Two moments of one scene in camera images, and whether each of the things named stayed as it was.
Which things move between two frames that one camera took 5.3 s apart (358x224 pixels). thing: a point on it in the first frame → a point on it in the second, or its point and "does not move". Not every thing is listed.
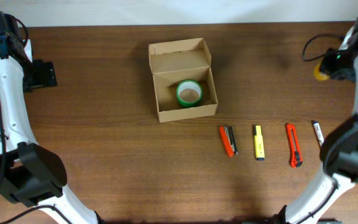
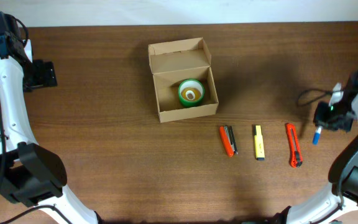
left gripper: x=45 y=74 does not move
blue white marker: x=318 y=132 → x=316 y=138
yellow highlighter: x=259 y=144 does not move
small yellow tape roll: x=318 y=74 → x=191 y=94
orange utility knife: x=295 y=154 does not move
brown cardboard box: x=183 y=81 does not move
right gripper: x=325 y=67 → x=319 y=119
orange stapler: x=229 y=140 does not move
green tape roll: x=189 y=93 does not move
